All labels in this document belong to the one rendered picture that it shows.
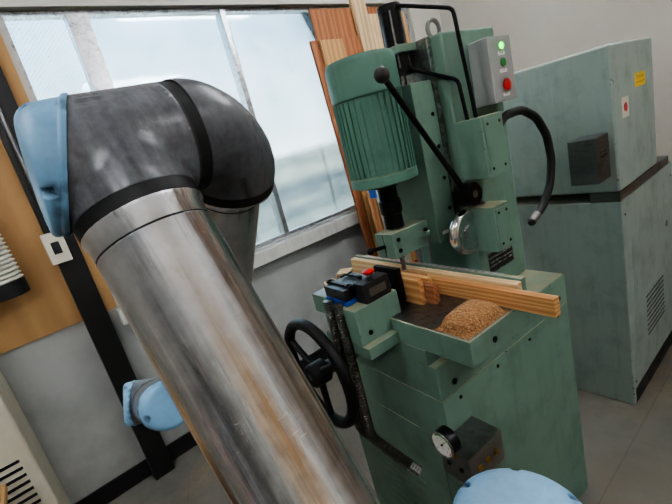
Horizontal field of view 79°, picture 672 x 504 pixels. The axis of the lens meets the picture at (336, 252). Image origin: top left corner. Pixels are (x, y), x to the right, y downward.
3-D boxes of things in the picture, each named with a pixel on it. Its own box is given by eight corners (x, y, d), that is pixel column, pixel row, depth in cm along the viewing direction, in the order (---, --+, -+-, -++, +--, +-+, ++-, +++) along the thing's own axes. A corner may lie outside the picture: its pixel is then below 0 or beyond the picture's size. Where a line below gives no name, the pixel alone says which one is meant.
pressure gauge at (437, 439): (434, 457, 92) (427, 427, 90) (445, 447, 94) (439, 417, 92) (457, 471, 87) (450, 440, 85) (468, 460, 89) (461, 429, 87)
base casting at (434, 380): (334, 350, 130) (326, 324, 128) (450, 280, 159) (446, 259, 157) (443, 403, 93) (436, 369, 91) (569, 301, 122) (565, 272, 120)
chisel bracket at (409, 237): (380, 262, 113) (373, 234, 111) (415, 245, 120) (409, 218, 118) (398, 265, 107) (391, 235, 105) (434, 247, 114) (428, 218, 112)
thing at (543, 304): (373, 280, 126) (370, 268, 125) (378, 277, 127) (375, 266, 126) (555, 318, 80) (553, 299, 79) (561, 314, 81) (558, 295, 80)
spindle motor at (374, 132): (340, 194, 110) (310, 73, 102) (387, 177, 119) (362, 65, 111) (383, 191, 96) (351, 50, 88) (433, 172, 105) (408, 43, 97)
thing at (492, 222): (470, 250, 112) (462, 208, 109) (485, 241, 116) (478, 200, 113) (500, 252, 104) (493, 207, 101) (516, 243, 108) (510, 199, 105)
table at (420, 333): (290, 323, 126) (285, 305, 124) (365, 285, 141) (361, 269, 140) (444, 395, 76) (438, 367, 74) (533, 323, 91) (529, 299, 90)
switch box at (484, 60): (476, 108, 109) (466, 45, 105) (497, 102, 114) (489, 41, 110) (496, 103, 104) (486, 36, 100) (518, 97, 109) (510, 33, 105)
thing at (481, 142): (463, 180, 108) (453, 123, 105) (483, 172, 113) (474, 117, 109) (490, 178, 101) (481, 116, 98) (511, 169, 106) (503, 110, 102)
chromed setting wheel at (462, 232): (450, 261, 108) (442, 216, 105) (479, 245, 114) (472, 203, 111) (460, 262, 106) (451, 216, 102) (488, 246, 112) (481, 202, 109)
